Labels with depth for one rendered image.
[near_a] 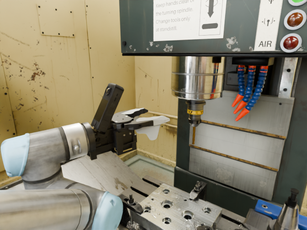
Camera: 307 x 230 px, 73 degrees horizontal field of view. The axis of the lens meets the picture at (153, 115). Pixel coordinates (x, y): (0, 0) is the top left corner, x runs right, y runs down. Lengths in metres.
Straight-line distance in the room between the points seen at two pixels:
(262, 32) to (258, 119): 0.72
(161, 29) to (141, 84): 1.42
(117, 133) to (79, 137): 0.09
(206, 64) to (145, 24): 0.19
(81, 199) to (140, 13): 0.40
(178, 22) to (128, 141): 0.29
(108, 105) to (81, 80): 1.09
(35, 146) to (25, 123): 0.97
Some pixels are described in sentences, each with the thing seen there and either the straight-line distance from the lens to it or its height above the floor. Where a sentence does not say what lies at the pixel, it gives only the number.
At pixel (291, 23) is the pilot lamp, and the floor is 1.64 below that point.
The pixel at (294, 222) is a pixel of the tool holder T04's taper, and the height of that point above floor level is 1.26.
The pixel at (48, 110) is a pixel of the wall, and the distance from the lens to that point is 1.46.
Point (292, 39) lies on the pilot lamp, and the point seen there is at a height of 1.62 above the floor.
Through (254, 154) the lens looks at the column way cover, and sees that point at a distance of 1.14.
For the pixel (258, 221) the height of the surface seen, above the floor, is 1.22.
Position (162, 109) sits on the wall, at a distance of 1.78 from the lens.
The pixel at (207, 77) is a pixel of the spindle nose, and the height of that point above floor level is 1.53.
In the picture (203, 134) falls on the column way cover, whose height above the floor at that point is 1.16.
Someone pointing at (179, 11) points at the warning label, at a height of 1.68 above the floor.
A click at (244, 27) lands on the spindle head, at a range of 0.40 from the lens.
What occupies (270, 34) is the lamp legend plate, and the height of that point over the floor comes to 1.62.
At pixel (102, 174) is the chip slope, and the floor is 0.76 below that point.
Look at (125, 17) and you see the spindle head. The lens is 0.55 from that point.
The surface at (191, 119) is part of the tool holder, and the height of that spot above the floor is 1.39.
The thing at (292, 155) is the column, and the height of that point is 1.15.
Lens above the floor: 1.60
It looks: 17 degrees down
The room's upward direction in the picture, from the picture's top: straight up
